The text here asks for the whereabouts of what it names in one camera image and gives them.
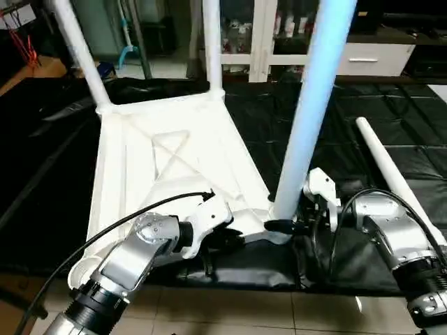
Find white plastic table top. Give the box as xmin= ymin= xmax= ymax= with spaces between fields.
xmin=67 ymin=89 xmax=294 ymax=290

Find white plastic table leg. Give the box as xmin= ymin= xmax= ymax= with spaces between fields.
xmin=355 ymin=117 xmax=447 ymax=246
xmin=203 ymin=0 xmax=226 ymax=98
xmin=52 ymin=0 xmax=114 ymax=114
xmin=270 ymin=0 xmax=358 ymax=223

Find black work mat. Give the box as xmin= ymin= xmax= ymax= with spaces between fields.
xmin=0 ymin=75 xmax=447 ymax=297

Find white drawer unit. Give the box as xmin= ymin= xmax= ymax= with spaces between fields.
xmin=337 ymin=42 xmax=414 ymax=77

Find white glass-door cabinet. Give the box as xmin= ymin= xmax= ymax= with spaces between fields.
xmin=203 ymin=0 xmax=329 ymax=83

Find blue and yellow box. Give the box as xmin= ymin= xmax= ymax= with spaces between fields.
xmin=92 ymin=61 xmax=118 ymax=79

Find brown wooden desk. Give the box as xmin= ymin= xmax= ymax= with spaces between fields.
xmin=0 ymin=56 xmax=68 ymax=98

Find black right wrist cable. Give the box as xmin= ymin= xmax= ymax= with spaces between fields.
xmin=310 ymin=187 xmax=447 ymax=274

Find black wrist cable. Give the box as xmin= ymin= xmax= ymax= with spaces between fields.
xmin=310 ymin=187 xmax=447 ymax=274
xmin=14 ymin=191 xmax=216 ymax=335

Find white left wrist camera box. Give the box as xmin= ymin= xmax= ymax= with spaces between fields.
xmin=183 ymin=194 xmax=234 ymax=260

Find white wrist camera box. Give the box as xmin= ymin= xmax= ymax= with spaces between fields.
xmin=302 ymin=167 xmax=343 ymax=232
xmin=183 ymin=194 xmax=234 ymax=260

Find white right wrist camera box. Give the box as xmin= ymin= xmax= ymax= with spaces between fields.
xmin=302 ymin=167 xmax=343 ymax=232

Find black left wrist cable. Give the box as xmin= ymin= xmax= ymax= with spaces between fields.
xmin=14 ymin=191 xmax=216 ymax=335

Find teal long-handled dustpan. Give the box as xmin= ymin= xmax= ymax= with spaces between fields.
xmin=115 ymin=0 xmax=139 ymax=69

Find red cables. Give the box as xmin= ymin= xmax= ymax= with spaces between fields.
xmin=7 ymin=17 xmax=40 ymax=68

